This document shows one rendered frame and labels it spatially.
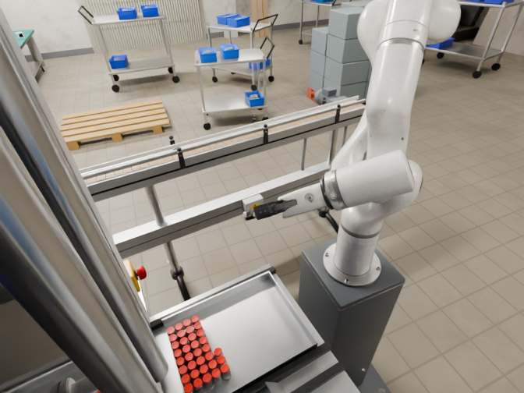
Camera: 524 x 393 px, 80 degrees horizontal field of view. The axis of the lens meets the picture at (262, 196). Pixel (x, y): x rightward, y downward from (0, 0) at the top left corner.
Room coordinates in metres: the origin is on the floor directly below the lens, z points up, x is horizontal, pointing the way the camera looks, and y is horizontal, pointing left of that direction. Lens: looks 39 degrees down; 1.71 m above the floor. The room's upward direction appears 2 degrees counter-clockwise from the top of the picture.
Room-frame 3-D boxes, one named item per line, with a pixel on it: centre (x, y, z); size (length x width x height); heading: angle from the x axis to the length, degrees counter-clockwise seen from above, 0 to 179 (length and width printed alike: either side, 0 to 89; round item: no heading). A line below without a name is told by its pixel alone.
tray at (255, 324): (0.43, 0.08, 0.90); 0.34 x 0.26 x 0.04; 116
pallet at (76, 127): (3.65, 1.78, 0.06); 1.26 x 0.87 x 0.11; 112
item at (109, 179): (1.44, 0.20, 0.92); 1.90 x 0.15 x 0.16; 117
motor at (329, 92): (2.01, -0.49, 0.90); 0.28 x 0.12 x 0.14; 27
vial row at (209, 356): (0.39, 0.16, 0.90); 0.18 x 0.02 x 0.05; 26
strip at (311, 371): (0.31, -0.06, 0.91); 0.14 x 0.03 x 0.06; 116
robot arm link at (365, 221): (0.67, -0.32, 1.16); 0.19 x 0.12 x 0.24; 68
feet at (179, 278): (1.26, 0.56, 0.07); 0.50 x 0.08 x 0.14; 27
